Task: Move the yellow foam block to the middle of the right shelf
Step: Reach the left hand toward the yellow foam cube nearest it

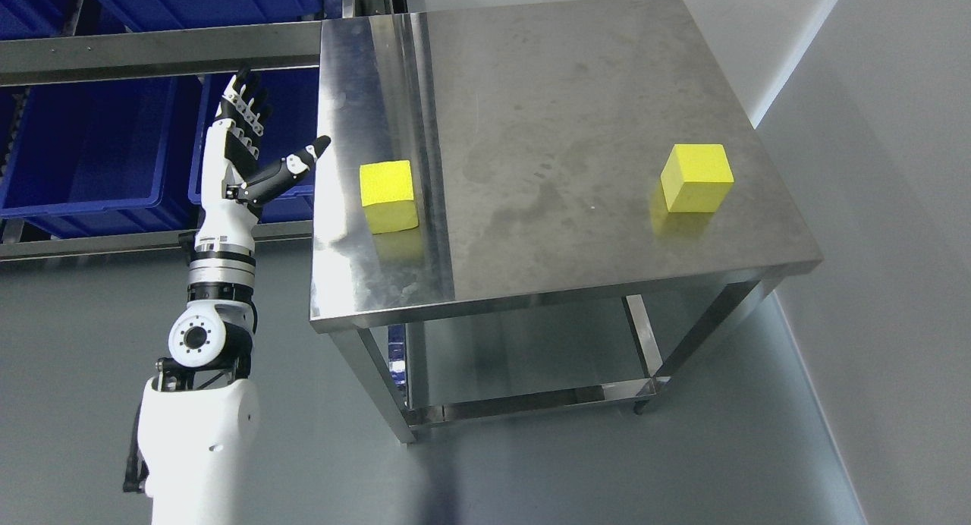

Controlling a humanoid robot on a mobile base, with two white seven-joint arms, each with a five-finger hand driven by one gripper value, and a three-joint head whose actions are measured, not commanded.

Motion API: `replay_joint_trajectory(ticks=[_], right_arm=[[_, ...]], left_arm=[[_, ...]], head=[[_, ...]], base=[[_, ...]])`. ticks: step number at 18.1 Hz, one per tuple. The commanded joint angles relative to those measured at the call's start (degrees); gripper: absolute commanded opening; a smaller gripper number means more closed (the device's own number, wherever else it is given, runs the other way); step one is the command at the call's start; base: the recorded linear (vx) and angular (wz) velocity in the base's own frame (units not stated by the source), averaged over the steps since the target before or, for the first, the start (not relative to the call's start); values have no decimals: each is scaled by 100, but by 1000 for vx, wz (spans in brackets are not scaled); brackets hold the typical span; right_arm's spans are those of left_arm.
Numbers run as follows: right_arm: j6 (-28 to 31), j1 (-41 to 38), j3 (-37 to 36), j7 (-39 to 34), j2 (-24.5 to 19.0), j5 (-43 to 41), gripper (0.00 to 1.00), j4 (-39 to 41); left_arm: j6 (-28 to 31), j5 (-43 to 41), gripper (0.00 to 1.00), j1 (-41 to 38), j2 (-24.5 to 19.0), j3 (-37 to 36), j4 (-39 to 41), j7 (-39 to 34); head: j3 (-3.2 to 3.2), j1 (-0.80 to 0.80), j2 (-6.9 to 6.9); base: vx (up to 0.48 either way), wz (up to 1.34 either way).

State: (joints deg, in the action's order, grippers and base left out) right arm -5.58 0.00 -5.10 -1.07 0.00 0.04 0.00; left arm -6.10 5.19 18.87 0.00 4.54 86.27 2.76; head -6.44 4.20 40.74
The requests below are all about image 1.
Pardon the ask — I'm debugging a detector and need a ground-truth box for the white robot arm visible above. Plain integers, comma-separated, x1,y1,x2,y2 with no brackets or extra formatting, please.
126,230,259,524

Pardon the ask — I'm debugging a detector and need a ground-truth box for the blue bin upper shelf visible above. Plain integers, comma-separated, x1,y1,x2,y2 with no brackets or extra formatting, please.
97,0,342,32

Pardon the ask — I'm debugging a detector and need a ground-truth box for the blue bin upper left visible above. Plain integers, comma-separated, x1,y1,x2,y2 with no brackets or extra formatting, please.
1,0,76,40

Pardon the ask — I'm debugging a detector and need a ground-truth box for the blue bin middle left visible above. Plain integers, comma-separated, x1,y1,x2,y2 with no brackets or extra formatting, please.
1,77,201,239

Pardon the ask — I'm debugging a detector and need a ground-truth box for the metal shelf rack left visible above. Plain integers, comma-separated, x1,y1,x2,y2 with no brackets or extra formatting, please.
0,0,410,263

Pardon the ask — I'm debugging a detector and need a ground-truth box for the blue bin near table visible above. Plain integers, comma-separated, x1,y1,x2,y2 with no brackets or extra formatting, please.
187,69,319,224

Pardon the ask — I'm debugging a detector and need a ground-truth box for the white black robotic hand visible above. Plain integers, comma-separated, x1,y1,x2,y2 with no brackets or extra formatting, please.
192,68,331,255

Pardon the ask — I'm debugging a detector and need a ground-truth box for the yellow foam block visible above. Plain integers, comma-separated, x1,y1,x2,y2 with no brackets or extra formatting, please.
660,143,734,214
360,159,420,235

